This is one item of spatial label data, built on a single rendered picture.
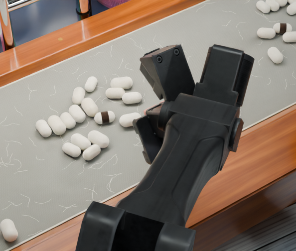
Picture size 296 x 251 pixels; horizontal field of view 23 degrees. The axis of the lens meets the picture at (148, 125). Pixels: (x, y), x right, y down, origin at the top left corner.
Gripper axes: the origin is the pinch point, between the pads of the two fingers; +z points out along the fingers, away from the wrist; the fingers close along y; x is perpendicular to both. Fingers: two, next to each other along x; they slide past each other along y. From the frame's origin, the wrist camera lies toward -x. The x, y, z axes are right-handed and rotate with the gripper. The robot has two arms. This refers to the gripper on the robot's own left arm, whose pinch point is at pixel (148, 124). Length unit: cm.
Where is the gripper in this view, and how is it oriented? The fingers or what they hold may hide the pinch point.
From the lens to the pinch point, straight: 102.3
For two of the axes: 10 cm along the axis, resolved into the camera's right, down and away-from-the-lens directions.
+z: -4.1, -0.5, 9.1
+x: 3.5, 9.1, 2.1
